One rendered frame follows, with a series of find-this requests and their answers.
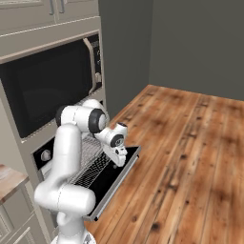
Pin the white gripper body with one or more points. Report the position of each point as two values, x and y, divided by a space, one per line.
120 159

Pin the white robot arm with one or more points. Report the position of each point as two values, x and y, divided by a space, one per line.
65 158

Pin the black oven door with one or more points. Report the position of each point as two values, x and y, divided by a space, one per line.
111 178

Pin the silver oven knob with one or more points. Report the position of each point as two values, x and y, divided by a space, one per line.
45 155

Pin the black built-in microwave oven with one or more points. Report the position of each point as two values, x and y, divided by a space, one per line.
47 85

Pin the narrow beige cupboard door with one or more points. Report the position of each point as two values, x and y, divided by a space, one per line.
79 9

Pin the beige drawer front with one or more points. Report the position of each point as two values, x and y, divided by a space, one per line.
14 216

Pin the beige tall cabinet frame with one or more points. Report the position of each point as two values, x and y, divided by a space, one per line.
47 36

